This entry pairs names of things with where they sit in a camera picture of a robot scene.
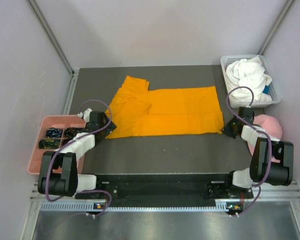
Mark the dark rolled sock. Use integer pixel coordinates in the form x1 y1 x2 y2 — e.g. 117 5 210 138
61 138 73 147
64 127 83 138
45 127 63 138

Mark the slotted grey cable duct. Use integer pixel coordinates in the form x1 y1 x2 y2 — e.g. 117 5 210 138
39 200 241 213

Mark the dark rolled sock upper left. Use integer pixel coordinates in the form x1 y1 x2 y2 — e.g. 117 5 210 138
45 127 63 138

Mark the white crumpled t shirt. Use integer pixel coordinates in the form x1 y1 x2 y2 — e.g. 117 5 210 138
225 55 272 106

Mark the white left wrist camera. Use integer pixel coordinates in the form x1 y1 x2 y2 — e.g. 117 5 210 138
77 108 92 122

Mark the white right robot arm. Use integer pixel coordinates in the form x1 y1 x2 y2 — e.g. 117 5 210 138
222 107 294 198

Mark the blue item in basket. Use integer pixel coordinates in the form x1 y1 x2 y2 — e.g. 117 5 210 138
262 85 270 95

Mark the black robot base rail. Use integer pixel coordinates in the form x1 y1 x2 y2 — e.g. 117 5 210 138
74 172 253 208

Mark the aluminium frame post right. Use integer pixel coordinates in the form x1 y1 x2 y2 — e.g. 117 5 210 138
257 0 296 55

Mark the pink baseball cap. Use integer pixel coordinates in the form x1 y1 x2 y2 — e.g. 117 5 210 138
242 114 283 155

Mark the yellow patterned rolled sock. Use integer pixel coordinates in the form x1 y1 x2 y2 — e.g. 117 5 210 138
38 138 61 150

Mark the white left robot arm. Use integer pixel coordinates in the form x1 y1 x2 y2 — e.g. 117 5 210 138
37 109 117 201

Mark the white plastic basket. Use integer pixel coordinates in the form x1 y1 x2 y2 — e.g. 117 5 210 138
220 54 282 108

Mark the dark rolled sock upper right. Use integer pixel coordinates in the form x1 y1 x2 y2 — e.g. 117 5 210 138
64 127 83 138

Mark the dark rolled sock lower right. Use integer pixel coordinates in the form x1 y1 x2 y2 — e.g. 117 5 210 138
61 138 73 147

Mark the orange t shirt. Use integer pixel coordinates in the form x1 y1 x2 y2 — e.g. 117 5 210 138
105 76 224 139

